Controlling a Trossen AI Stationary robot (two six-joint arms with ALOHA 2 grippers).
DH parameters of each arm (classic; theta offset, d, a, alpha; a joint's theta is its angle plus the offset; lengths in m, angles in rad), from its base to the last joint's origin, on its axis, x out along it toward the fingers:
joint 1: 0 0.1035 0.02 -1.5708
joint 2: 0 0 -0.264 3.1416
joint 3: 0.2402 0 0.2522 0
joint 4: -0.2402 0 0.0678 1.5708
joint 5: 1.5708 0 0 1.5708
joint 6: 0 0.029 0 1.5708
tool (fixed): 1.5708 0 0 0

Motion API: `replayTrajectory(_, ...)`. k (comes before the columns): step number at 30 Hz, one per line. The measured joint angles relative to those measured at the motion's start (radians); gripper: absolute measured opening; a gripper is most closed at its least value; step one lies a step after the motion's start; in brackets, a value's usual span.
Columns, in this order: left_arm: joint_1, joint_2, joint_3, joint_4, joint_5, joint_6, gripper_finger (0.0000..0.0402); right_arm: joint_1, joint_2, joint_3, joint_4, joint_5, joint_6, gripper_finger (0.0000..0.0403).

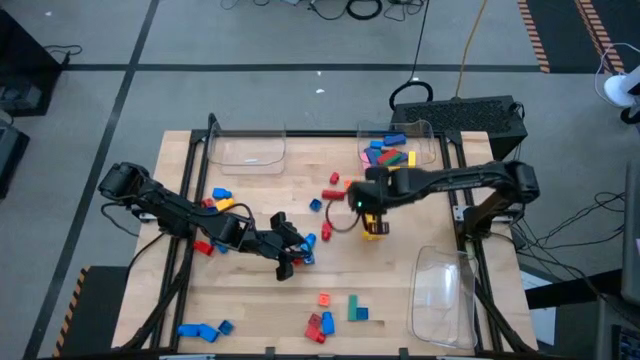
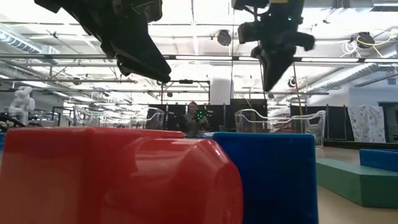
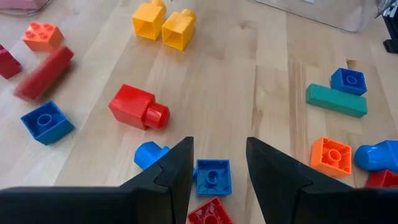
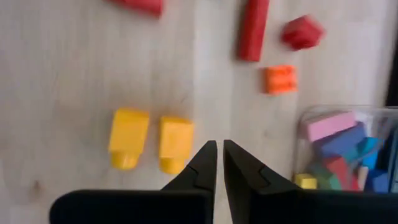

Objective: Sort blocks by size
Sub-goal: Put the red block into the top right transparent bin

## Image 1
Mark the black power cable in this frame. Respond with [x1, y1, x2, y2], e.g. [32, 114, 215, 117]
[388, 0, 435, 112]

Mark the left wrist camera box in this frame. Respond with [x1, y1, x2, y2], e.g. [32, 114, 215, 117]
[273, 259, 296, 283]

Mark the coiled black cable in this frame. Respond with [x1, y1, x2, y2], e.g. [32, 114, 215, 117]
[346, 0, 384, 21]

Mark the black equipment case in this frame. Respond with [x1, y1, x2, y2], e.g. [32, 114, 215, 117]
[0, 112, 31, 199]

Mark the black table frame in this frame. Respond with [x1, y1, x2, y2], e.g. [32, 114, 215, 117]
[119, 112, 539, 360]

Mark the black computer case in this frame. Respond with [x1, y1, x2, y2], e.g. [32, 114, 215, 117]
[391, 94, 530, 166]

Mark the white round device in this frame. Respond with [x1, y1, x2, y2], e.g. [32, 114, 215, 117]
[594, 42, 640, 109]

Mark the black striped floor mat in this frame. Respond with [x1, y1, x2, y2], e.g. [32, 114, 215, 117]
[53, 264, 132, 359]

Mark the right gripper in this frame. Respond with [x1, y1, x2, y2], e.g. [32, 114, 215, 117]
[348, 166, 409, 232]

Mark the yellow power cable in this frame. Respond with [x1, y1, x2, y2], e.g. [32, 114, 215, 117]
[453, 0, 489, 99]

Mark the clear plastic bin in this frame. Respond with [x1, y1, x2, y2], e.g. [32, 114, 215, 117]
[408, 245, 479, 350]
[356, 119, 436, 177]
[206, 122, 287, 176]

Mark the large blue block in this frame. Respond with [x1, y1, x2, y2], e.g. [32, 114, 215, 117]
[176, 323, 222, 344]

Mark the black equipment cart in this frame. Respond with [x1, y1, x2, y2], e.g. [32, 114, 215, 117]
[0, 9, 65, 117]

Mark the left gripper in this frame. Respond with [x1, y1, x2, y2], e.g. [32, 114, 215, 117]
[247, 211, 307, 265]

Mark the gray monitor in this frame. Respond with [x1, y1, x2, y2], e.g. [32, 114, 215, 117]
[621, 159, 640, 306]

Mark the dark workstation desk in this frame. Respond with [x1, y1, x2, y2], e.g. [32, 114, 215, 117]
[524, 268, 640, 360]

